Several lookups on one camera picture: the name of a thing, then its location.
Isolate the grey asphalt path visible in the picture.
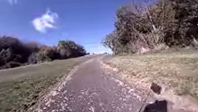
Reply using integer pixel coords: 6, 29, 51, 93
18, 51, 152, 112

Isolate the row of tall trees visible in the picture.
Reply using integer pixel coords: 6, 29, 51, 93
99, 0, 198, 58

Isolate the wood of dark trees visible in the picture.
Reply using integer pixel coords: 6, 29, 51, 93
0, 25, 91, 72

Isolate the dry grass verge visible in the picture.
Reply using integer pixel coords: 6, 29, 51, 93
100, 45, 198, 112

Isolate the grass field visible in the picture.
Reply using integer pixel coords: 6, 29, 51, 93
0, 54, 104, 112

